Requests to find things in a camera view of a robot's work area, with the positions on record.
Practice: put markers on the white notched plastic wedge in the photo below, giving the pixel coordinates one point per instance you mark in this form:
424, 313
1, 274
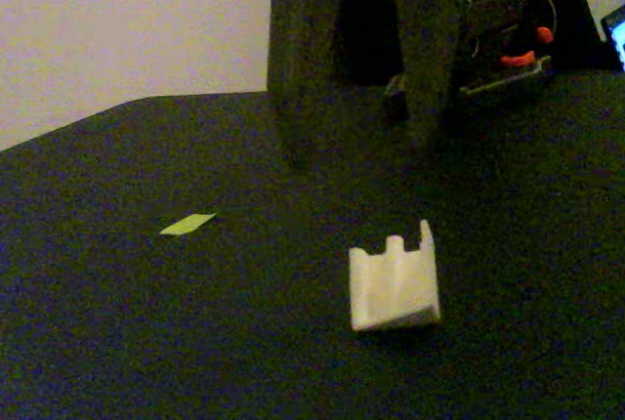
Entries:
390, 283

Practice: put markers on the dark desk mat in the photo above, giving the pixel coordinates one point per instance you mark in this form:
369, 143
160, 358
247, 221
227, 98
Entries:
244, 356

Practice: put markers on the black clamp with orange tips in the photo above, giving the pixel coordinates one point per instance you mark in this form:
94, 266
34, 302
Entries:
545, 35
517, 59

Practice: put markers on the laptop with lit screen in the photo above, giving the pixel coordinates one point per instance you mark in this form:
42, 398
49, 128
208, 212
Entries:
619, 34

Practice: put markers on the yellow-green sticky note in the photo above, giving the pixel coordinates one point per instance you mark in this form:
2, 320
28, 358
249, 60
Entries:
188, 224

